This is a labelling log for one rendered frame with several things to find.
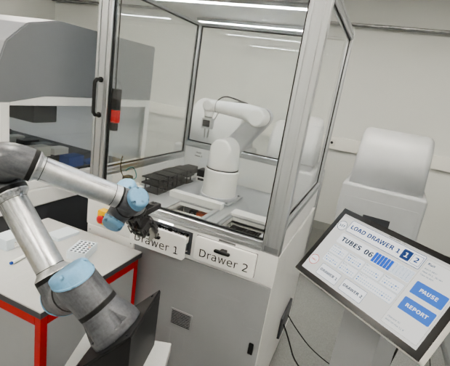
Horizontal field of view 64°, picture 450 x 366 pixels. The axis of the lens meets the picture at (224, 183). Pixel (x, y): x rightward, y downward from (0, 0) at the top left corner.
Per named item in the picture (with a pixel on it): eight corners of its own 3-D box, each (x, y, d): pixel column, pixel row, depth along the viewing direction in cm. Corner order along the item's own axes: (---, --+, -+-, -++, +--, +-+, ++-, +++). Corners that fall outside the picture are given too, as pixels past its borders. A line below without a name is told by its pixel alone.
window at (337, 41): (284, 221, 150) (331, -3, 127) (283, 220, 150) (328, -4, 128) (317, 182, 228) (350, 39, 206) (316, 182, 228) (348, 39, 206)
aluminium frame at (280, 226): (278, 257, 149) (336, -20, 122) (87, 196, 184) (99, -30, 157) (315, 203, 235) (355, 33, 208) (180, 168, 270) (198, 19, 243)
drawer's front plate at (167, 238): (182, 261, 160) (185, 238, 157) (129, 241, 170) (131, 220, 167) (184, 259, 162) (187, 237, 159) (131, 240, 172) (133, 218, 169)
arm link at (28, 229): (65, 321, 99) (-31, 151, 101) (49, 327, 109) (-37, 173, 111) (102, 296, 108) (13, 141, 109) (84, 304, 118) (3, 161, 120)
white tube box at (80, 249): (84, 261, 158) (85, 253, 157) (66, 258, 158) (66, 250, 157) (97, 249, 170) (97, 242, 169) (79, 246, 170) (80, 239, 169)
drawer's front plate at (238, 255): (251, 279, 154) (256, 255, 151) (193, 258, 164) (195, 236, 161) (253, 277, 156) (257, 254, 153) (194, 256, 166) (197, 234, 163)
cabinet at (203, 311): (243, 434, 173) (275, 289, 152) (79, 349, 209) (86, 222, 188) (288, 326, 259) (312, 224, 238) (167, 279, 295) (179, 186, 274)
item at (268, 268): (272, 287, 153) (278, 257, 149) (86, 222, 188) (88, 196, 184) (311, 224, 239) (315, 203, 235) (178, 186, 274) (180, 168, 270)
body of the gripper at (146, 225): (130, 234, 150) (121, 216, 141) (142, 218, 155) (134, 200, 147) (145, 239, 148) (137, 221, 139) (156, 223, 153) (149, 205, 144)
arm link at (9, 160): (-6, 120, 98) (154, 185, 122) (-12, 139, 105) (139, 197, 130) (-23, 155, 91) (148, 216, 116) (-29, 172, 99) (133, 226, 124)
